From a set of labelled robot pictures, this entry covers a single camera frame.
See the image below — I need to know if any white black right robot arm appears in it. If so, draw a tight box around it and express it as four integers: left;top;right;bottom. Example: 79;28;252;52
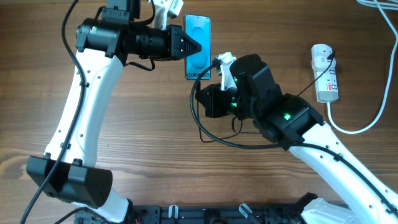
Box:
190;53;397;223

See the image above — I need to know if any white USB charger plug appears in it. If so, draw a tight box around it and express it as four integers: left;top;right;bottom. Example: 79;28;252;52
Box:
312;54;336;72

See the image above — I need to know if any blue Galaxy smartphone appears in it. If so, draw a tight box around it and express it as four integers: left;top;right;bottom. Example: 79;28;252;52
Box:
184;14;211;80

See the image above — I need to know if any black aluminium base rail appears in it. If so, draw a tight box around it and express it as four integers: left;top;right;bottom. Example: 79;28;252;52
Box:
74;203;351;224

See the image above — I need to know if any white power strip socket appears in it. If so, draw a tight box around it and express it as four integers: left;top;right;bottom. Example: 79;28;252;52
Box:
311;44;339;103

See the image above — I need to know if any white power strip cord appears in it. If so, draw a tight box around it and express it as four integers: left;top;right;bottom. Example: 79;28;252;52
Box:
326;0;398;135

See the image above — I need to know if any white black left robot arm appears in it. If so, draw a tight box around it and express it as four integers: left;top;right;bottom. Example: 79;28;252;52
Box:
26;0;201;223

